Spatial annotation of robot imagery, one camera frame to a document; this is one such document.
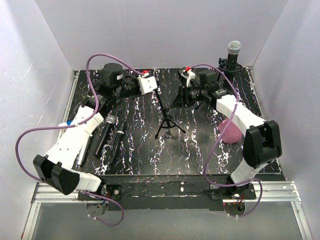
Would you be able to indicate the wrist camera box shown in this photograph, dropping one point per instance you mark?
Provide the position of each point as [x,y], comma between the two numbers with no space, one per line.
[147,83]
[189,75]

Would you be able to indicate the tall black foam microphone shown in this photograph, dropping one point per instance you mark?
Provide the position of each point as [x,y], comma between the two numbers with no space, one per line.
[120,132]

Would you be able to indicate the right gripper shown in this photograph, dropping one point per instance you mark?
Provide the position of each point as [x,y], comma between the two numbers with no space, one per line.
[178,101]

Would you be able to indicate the pink wedge block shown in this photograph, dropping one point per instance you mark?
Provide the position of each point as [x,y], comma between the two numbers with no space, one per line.
[232,134]

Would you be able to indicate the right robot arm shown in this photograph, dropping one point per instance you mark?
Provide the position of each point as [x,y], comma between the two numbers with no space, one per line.
[262,141]

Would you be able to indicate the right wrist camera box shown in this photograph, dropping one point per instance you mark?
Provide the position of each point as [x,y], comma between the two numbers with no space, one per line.
[189,75]

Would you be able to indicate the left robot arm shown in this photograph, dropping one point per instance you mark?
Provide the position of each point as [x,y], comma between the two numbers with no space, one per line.
[55,167]

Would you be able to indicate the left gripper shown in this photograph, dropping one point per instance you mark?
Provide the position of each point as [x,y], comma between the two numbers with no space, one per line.
[135,79]

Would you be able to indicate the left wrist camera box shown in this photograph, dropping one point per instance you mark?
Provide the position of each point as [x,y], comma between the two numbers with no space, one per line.
[147,83]

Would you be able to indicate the aluminium frame rail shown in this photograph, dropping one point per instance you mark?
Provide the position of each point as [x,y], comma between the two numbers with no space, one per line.
[280,205]

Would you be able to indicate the right shock mount stand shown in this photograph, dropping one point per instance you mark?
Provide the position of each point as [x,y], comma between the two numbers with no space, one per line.
[227,71]

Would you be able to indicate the black tripod stand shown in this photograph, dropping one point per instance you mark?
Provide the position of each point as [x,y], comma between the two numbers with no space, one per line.
[166,122]

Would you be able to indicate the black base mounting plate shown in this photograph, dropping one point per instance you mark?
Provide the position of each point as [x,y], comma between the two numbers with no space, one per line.
[160,192]

